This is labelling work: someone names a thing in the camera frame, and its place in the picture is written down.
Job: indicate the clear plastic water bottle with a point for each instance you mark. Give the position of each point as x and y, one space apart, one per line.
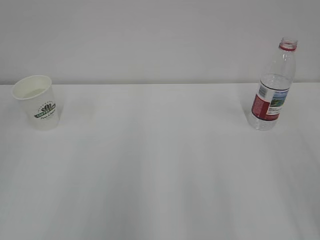
274 85

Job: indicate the white paper cup green logo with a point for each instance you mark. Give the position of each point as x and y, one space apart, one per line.
35 96

